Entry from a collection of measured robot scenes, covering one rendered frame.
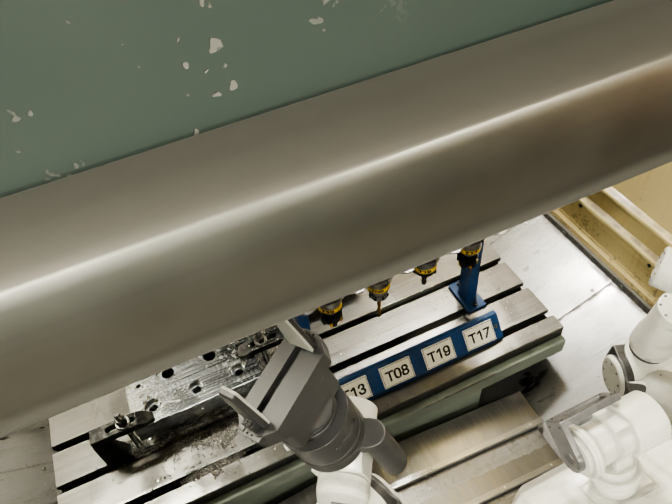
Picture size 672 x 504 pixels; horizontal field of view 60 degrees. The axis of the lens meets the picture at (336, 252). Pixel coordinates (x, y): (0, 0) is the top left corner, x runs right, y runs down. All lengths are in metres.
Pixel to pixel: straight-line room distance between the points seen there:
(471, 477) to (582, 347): 0.45
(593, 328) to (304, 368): 1.16
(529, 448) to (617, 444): 0.79
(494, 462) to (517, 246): 0.64
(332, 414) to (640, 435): 0.36
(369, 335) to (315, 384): 0.86
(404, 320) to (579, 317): 0.48
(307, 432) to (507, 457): 0.95
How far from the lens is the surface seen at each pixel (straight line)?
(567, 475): 0.87
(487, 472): 1.50
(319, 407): 0.64
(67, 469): 1.48
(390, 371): 1.35
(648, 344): 1.13
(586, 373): 1.63
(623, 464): 0.82
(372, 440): 0.70
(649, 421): 0.79
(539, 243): 1.80
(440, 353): 1.39
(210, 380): 1.35
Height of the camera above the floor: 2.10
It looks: 47 degrees down
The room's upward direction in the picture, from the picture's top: 7 degrees counter-clockwise
